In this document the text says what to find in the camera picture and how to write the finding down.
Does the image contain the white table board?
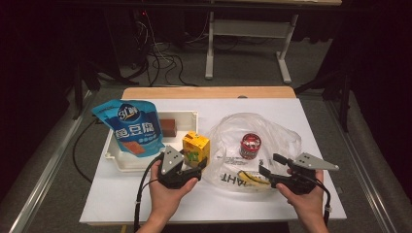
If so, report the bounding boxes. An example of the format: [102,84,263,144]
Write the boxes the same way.
[79,97,348,226]

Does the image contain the brown cardboard box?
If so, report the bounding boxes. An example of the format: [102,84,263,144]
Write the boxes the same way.
[158,118,179,139]

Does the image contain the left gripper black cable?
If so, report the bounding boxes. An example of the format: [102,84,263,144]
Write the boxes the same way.
[133,154,163,233]

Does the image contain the thin black floor cable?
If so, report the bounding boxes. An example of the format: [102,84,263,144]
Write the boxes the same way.
[72,118,99,184]

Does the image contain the clear smiley plastic bag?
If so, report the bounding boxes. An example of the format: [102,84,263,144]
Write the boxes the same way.
[203,112,303,194]

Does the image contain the red can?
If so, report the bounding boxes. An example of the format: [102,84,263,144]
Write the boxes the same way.
[238,132,262,160]

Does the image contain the white-legged desk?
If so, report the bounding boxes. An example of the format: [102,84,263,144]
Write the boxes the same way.
[204,0,343,83]

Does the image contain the tangle of floor cables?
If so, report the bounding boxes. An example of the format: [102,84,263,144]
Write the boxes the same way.
[129,9,197,87]

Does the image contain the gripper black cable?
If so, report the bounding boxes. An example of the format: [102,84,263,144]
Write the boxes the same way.
[133,154,163,233]
[304,176,332,226]

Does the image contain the person's left hand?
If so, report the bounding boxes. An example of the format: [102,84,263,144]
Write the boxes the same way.
[148,159,199,219]

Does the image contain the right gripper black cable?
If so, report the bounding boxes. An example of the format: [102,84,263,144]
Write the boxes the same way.
[304,176,332,226]

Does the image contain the yellow drink carton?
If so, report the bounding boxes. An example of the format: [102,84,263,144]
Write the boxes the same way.
[182,130,211,170]

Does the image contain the blue snack pouch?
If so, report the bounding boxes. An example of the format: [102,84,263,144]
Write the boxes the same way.
[91,99,166,158]

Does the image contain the person's right hand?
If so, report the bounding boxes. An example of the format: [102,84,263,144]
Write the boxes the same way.
[275,170,326,223]

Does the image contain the white plastic bin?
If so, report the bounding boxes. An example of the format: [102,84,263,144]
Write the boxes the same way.
[104,110,199,173]

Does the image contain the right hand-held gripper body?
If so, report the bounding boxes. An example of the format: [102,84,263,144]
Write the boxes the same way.
[281,152,340,195]

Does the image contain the aluminium floor rail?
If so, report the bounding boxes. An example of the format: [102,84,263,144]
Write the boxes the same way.
[325,100,395,233]
[8,90,95,233]

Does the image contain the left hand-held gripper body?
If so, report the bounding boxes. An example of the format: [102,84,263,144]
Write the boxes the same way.
[157,145,202,190]

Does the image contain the black stand legs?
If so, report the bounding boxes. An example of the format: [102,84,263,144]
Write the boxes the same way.
[293,64,354,134]
[71,57,131,120]

